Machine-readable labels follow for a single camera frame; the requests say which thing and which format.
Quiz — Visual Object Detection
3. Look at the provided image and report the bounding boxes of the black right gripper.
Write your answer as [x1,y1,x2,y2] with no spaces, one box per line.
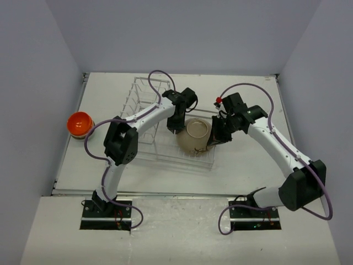
[207,115,241,146]

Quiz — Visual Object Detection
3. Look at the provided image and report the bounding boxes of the large beige ceramic bowl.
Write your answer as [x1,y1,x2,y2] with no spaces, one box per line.
[176,118,211,156]

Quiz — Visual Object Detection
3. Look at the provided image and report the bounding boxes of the orange plastic bowl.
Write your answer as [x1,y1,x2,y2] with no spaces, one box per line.
[67,112,94,137]

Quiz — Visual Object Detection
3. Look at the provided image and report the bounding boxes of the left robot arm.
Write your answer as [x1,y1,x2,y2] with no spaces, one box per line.
[92,88,198,217]

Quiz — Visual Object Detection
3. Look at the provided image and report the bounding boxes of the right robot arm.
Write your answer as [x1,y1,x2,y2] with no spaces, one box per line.
[207,93,326,217]

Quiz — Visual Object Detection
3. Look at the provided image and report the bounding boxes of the white wire dish rack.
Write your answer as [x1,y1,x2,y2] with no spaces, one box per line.
[120,77,215,169]

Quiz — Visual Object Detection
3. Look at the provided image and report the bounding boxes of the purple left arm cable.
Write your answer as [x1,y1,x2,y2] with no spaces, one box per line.
[83,70,176,229]

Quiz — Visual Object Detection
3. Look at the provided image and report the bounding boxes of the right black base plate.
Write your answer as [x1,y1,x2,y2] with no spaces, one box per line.
[228,195,282,231]

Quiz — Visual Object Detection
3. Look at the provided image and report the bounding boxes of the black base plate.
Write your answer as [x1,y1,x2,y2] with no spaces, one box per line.
[79,200,132,231]
[228,195,282,231]

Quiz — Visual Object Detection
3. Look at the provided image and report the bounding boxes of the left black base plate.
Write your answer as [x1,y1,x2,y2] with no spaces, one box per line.
[79,200,132,231]

